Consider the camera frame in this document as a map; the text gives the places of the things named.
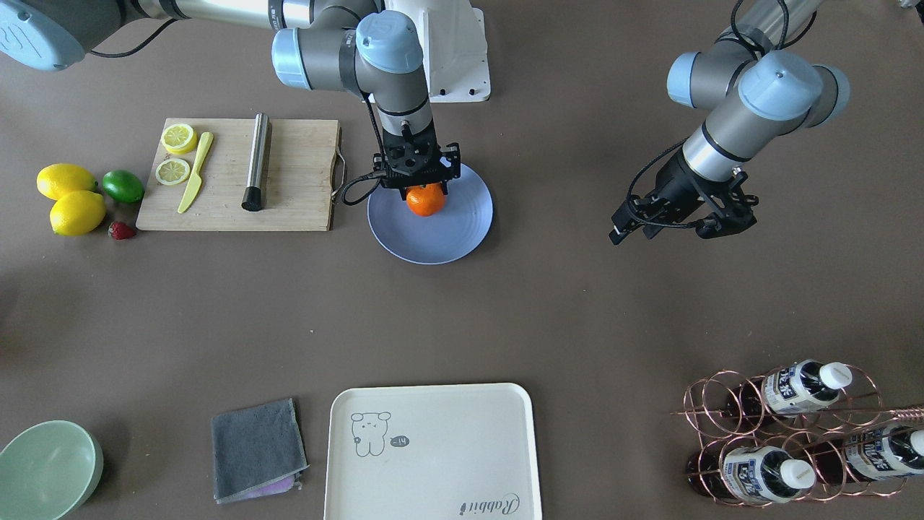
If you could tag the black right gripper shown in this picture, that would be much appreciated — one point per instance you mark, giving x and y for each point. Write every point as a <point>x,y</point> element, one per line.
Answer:
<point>452,163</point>

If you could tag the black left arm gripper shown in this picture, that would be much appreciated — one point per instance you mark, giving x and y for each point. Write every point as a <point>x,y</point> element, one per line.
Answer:
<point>680,180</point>

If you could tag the orange fruit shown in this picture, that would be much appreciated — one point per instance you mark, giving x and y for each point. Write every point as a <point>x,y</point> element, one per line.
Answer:
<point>426,200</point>

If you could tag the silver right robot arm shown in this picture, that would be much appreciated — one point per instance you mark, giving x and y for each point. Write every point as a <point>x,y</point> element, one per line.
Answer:
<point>352,46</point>

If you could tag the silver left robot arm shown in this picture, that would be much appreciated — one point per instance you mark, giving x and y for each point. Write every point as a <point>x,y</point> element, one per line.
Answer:
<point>754,90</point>

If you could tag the blue plate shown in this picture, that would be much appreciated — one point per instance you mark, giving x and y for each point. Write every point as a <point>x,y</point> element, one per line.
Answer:
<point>445,237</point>

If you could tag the wooden cutting board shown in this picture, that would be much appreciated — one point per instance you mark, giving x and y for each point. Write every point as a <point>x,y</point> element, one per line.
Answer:
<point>298,180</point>

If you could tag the steel knife sharpener rod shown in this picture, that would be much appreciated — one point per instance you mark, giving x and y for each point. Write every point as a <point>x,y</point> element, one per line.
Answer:
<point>253,195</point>

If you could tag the dark sauce bottle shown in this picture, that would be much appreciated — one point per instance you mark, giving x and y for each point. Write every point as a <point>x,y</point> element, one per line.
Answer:
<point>750,476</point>
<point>875,454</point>
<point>806,386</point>

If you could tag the yellow plastic knife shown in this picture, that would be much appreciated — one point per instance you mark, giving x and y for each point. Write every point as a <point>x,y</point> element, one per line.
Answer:
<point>194,181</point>

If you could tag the lemon half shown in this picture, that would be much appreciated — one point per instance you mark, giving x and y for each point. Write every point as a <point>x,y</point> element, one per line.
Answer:
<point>179,138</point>

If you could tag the lemon slice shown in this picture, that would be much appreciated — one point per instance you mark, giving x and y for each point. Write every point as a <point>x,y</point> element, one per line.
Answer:
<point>172,171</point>

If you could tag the green lime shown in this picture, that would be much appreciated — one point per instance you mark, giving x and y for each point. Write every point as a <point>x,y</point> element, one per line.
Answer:
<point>123,186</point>

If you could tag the red strawberry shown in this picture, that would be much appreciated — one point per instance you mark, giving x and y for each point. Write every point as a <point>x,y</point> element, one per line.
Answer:
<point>121,231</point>

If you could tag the cream rabbit tray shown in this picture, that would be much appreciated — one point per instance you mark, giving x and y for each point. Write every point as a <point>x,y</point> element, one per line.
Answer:
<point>461,451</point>

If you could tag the grey cloth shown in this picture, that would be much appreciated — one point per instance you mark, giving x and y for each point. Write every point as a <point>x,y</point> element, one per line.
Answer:
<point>257,452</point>

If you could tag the yellow lemon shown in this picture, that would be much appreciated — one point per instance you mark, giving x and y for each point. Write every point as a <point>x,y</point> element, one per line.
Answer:
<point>57,180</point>
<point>77,213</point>

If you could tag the green bowl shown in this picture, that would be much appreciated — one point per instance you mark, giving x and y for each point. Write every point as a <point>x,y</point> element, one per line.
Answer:
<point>49,470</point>

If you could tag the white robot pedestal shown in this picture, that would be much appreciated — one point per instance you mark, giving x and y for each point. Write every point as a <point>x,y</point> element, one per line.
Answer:
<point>454,44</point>

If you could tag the copper wire bottle rack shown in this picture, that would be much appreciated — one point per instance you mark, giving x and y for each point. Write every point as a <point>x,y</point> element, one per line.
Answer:
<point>860,407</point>

